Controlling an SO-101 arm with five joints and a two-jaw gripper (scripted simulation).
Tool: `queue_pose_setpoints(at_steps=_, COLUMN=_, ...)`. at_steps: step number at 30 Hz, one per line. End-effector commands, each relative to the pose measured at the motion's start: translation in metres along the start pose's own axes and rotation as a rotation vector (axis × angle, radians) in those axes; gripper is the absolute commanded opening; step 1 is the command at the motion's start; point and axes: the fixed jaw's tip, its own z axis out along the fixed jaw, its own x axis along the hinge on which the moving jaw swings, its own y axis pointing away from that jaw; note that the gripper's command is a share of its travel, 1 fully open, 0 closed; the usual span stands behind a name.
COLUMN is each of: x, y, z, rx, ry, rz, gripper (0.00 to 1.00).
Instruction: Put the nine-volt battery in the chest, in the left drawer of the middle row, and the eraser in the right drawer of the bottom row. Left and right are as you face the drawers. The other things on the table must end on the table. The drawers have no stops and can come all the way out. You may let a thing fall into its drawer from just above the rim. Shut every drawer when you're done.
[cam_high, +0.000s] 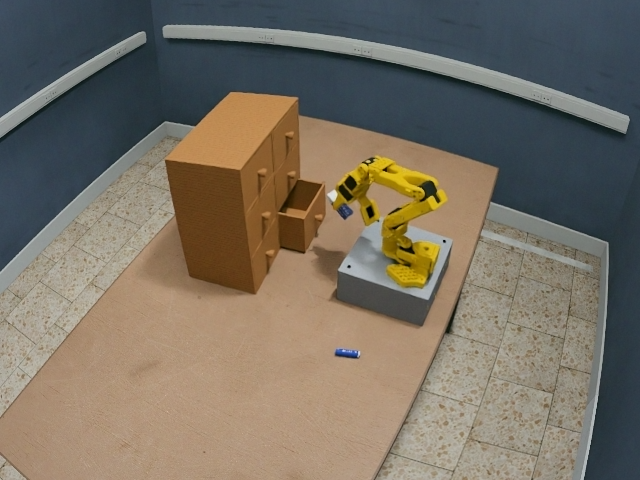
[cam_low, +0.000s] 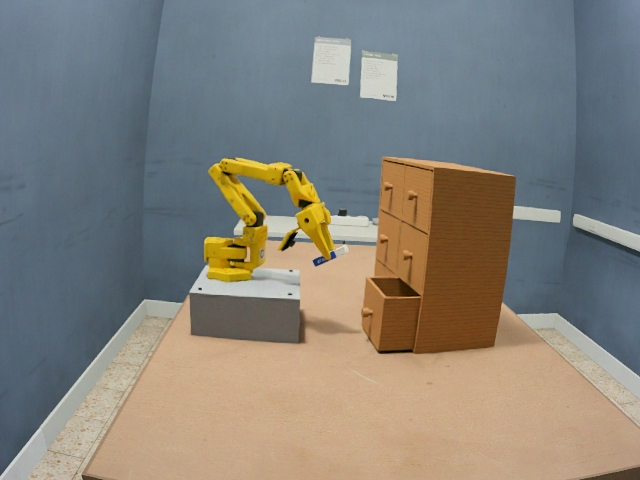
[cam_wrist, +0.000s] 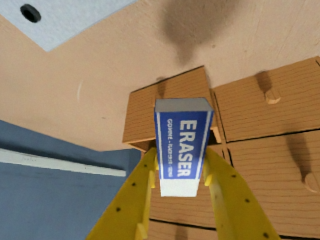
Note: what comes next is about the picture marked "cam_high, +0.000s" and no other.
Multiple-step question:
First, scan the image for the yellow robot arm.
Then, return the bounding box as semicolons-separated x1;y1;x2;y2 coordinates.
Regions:
342;156;447;289

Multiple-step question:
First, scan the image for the wooden drawer front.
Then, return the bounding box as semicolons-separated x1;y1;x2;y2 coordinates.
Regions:
242;136;273;213
247;179;276;255
275;142;299;209
278;178;326;252
252;217;279;290
273;104;298;170

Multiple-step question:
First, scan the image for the blue cylindrical battery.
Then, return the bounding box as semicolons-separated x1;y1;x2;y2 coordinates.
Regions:
335;348;360;358

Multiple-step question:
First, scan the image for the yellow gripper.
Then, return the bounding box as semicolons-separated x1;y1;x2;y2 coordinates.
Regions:
333;173;380;227

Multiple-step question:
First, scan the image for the blue and white eraser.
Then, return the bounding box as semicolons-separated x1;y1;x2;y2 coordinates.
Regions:
325;190;354;220

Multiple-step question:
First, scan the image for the brown chest of drawers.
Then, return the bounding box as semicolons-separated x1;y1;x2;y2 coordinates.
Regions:
165;92;301;294

